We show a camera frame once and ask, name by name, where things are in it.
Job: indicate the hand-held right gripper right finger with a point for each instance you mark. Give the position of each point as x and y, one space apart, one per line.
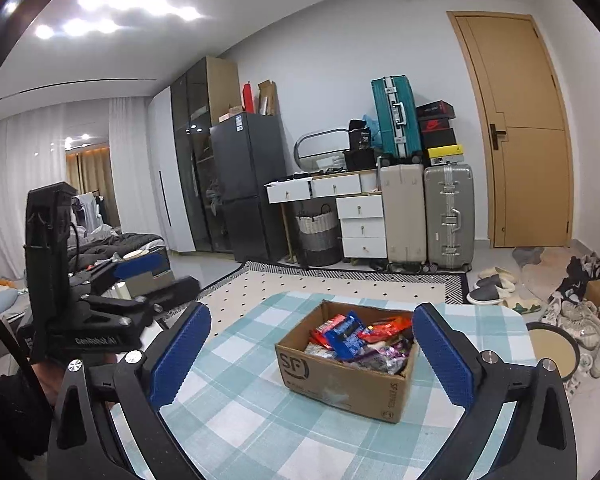
442 355

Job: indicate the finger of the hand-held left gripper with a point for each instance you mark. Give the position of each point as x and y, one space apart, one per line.
177 295
140 264

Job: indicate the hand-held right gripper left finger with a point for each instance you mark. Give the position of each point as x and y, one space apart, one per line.
180 355

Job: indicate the blue snack packet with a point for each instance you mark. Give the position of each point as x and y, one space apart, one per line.
347 335

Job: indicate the brown cardboard box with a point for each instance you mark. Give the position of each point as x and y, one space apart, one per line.
340 385

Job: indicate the large red snack packet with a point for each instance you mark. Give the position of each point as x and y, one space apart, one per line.
330 329

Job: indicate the silver snack packet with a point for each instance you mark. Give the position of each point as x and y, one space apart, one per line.
320 351

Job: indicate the person's left forearm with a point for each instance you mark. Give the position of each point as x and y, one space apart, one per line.
10 420

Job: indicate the person's left hand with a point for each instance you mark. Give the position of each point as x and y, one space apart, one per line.
50 377

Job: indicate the dark blanket heap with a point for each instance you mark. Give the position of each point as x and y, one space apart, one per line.
115 245

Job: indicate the grey slipper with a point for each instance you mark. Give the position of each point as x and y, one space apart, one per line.
484 293

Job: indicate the beige curtain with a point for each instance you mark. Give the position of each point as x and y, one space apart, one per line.
87 185

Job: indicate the white curtain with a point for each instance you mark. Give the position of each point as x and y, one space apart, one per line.
127 170

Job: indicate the beige slipper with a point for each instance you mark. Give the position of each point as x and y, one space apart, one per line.
522 304
497 275

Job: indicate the white wardrobe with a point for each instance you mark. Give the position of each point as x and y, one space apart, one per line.
167 170

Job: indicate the round black-rimmed stool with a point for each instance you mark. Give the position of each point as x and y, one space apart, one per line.
550 350

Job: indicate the dark glass cabinet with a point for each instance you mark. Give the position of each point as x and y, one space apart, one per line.
195 160

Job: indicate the grey door mat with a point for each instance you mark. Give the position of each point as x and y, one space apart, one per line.
527 255

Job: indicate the black refrigerator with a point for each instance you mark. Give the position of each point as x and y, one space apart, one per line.
250 185

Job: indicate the silver suitcase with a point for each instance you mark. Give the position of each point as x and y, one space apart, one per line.
450 215

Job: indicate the pile of white sneakers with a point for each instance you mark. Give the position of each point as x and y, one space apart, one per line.
580 320

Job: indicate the beige suitcase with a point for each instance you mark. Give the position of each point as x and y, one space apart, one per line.
402 215

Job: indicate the woven laundry basket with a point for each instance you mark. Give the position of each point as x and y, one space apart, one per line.
317 235

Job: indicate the white dresser with drawers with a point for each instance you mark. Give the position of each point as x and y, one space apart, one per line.
362 225

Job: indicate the red carton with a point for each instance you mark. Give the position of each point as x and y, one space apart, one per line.
248 97

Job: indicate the yellow black shoe box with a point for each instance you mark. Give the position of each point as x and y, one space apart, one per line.
446 154

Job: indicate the oval mirror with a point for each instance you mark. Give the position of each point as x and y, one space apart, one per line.
320 145

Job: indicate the flat cardboard pieces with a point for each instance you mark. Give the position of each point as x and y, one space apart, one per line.
266 97

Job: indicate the wooden door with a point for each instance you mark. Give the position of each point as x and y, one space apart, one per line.
520 160

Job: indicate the black case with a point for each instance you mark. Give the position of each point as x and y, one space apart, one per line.
360 160

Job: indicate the black labelled bag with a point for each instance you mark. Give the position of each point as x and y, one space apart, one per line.
360 135

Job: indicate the blue plastic bag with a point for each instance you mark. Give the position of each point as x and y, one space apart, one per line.
372 127

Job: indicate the teal suitcase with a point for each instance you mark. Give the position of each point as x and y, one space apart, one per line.
395 115

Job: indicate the black shoe box red stripe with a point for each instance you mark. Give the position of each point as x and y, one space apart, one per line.
434 110

